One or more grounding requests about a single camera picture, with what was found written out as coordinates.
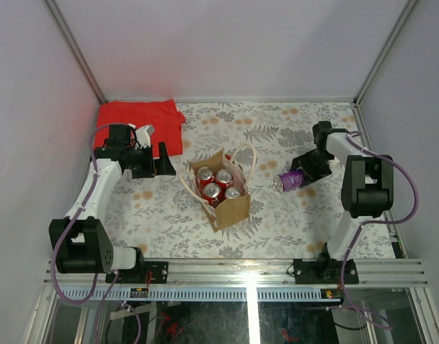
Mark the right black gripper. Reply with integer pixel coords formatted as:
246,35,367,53
291,150,333,187

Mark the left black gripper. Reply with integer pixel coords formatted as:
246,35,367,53
127,142,177,179

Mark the purple soda can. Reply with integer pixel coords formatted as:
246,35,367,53
273,169,306,192

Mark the red cola can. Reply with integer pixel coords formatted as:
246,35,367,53
215,168,233,190
196,166,215,192
224,186,242,199
202,183,223,208

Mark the red cola can front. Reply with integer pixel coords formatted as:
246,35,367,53
202,183,223,208

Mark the watermelon canvas tote bag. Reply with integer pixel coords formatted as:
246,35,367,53
178,143,257,232

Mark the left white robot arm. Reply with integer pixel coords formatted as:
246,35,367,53
49,123,176,283

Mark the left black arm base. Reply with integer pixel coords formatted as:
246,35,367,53
117,261,169,285

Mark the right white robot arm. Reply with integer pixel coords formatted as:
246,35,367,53
290,121,394,283

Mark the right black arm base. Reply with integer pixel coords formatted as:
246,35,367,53
293,259,359,285

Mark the red folded cloth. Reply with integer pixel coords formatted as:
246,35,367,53
97,100,185,157

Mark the floral patterned table mat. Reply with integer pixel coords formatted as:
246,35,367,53
103,102,357,259

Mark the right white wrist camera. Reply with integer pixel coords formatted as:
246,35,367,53
329,158,341,169

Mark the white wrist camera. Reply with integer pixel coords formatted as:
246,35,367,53
128,124,155,148
329,158,341,169

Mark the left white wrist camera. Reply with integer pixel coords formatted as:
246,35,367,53
128,124,155,148

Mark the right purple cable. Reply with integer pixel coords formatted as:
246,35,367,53
339,130,420,330

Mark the purple cable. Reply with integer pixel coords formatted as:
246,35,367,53
50,123,143,344
339,130,420,330

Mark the aluminium front rail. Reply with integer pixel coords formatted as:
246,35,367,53
43,257,430,287

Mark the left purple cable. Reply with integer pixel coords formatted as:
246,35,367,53
50,123,143,344

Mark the white slotted cable duct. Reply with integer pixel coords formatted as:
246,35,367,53
56,286,340,302

